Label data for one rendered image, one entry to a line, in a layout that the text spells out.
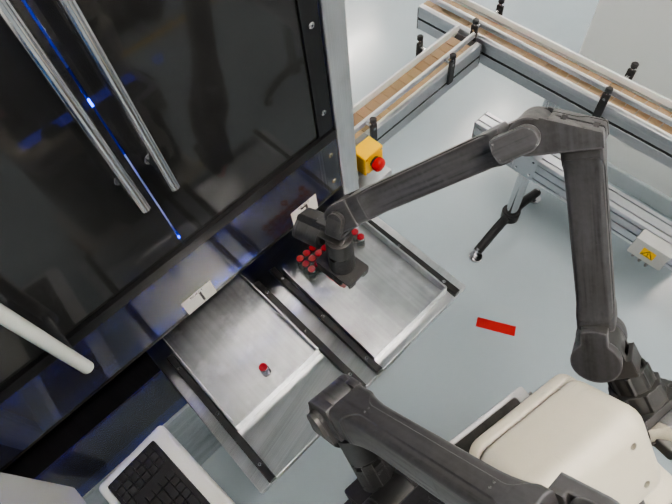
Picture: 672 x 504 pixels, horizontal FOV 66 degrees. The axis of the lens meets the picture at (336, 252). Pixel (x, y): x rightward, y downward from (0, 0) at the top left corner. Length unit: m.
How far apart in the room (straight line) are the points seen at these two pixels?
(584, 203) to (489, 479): 0.45
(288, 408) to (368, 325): 0.28
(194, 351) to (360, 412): 0.75
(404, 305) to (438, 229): 1.20
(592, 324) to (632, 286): 1.65
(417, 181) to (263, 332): 0.63
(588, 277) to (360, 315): 0.62
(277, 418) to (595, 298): 0.75
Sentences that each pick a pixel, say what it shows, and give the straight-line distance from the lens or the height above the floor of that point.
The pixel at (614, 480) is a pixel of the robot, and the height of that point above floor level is 1.35.
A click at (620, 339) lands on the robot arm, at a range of 0.98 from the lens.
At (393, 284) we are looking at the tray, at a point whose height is 0.88.
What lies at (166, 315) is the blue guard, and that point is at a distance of 1.26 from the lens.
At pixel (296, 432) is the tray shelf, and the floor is 0.88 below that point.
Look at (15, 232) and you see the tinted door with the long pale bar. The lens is 0.93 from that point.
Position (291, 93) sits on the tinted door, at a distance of 1.09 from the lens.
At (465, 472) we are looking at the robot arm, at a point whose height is 1.54.
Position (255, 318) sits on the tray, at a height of 0.88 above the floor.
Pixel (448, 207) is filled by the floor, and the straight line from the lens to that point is 2.59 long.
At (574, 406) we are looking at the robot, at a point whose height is 1.35.
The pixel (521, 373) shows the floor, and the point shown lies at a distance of 2.28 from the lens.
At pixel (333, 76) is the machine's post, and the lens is 1.15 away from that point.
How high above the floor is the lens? 2.12
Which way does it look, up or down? 60 degrees down
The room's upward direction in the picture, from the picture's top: 9 degrees counter-clockwise
